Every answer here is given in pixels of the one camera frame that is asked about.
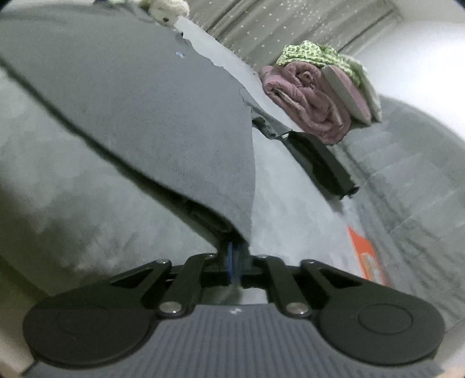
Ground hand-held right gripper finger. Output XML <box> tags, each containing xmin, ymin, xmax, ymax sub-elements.
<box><xmin>235</xmin><ymin>245</ymin><xmax>364</xmax><ymax>319</ymax></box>
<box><xmin>108</xmin><ymin>243</ymin><xmax>236</xmax><ymax>321</ymax></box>

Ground grey t-shirt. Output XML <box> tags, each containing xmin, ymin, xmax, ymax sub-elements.
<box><xmin>0</xmin><ymin>3</ymin><xmax>293</xmax><ymax>245</ymax></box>

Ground folded black clothes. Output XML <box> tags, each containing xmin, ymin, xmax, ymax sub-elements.
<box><xmin>282</xmin><ymin>131</ymin><xmax>360</xmax><ymax>200</ymax></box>

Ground orange printed box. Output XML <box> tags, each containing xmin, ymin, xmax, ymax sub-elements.
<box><xmin>346</xmin><ymin>224</ymin><xmax>394</xmax><ymax>288</ymax></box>

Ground folded pink quilt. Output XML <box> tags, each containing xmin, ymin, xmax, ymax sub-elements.
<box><xmin>260</xmin><ymin>61</ymin><xmax>373</xmax><ymax>146</ymax></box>

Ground grey quilted blanket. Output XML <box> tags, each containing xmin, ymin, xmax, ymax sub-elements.
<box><xmin>341</xmin><ymin>92</ymin><xmax>465</xmax><ymax>331</ymax></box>

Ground pink and white pillow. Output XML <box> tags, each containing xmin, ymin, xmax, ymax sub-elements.
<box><xmin>323</xmin><ymin>65</ymin><xmax>373</xmax><ymax>124</ymax></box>

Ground green patterned cloth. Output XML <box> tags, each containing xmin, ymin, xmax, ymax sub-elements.
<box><xmin>276</xmin><ymin>40</ymin><xmax>383</xmax><ymax>122</ymax></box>

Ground grey star-print curtain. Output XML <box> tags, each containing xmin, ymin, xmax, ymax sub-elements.
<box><xmin>189</xmin><ymin>0</ymin><xmax>404</xmax><ymax>79</ymax></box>

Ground white plush dog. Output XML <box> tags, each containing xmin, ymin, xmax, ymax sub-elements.
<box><xmin>140</xmin><ymin>0</ymin><xmax>190</xmax><ymax>26</ymax></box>

